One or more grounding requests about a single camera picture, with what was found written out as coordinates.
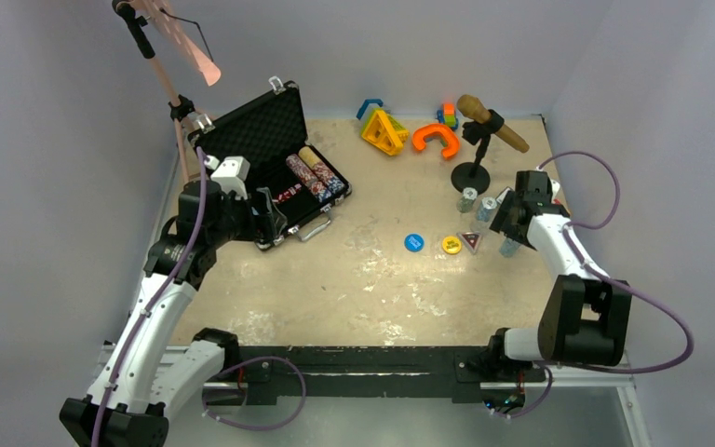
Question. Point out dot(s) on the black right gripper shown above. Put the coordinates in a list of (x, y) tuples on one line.
[(502, 220)]

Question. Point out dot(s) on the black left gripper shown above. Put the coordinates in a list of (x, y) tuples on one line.
[(256, 226)]

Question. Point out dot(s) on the light blue 10 chip stack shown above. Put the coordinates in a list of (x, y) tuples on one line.
[(486, 209)]

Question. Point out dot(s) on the green 20 chip stack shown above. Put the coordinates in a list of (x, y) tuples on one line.
[(466, 202)]

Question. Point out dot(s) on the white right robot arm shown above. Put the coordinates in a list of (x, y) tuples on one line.
[(585, 318)]

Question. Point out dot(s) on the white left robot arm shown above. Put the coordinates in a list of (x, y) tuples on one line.
[(154, 321)]

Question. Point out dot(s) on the blue playing card box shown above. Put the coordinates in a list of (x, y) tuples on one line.
[(500, 198)]

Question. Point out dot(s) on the red dice row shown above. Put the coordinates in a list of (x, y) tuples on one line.
[(287, 194)]

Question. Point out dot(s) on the purple red blue chip row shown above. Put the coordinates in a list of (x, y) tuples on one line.
[(309, 179)]

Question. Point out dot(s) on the yellow red blue chip row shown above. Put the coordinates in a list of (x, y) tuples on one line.
[(321, 170)]

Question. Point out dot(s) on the red triangular button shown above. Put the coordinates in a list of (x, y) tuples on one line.
[(471, 240)]

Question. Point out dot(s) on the black poker chip case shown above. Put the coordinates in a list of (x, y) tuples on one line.
[(265, 131)]

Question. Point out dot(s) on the yellow big blind button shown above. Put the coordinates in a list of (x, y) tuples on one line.
[(451, 245)]

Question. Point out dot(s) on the orange curved toy track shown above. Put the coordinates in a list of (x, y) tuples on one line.
[(450, 143)]

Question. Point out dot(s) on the brown wooden microphone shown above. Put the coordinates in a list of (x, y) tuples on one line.
[(483, 122)]

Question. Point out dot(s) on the blue orange toy blocks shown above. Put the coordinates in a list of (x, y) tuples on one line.
[(447, 116)]

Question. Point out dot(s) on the blue small blind button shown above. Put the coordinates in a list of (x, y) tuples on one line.
[(414, 242)]

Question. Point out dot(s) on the yellow triangular toy block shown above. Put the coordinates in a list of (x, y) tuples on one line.
[(384, 132)]

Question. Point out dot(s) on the blue angled toy piece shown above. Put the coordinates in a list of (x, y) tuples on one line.
[(367, 107)]

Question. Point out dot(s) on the pink tripod stand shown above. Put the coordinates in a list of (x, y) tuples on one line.
[(186, 118)]

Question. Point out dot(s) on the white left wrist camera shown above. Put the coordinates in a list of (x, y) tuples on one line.
[(230, 174)]

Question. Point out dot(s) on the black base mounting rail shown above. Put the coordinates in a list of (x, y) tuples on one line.
[(462, 374)]

